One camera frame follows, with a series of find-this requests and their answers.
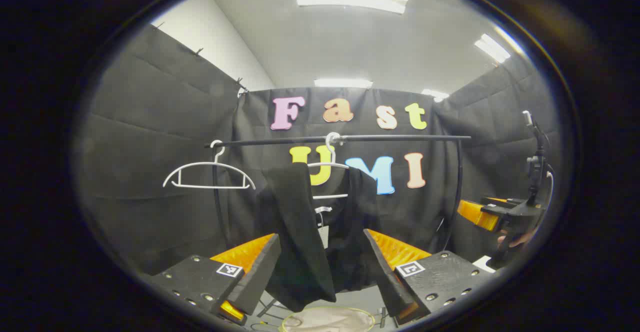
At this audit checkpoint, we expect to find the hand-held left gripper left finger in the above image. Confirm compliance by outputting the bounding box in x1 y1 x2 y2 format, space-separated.
145 233 282 325

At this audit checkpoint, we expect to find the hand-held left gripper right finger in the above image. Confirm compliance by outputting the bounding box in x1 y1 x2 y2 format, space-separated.
363 229 496 325

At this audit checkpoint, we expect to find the white plastic clothes hanger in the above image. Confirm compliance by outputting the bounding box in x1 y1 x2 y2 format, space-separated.
306 132 351 200
162 140 257 190

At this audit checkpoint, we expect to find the black backdrop cloth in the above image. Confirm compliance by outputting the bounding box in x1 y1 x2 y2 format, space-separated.
75 22 566 278

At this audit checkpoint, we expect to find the black metal clothes rack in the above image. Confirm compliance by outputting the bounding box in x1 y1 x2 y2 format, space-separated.
204 134 472 253

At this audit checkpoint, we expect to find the black knit garment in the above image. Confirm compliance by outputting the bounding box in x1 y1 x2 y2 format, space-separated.
255 162 381 313

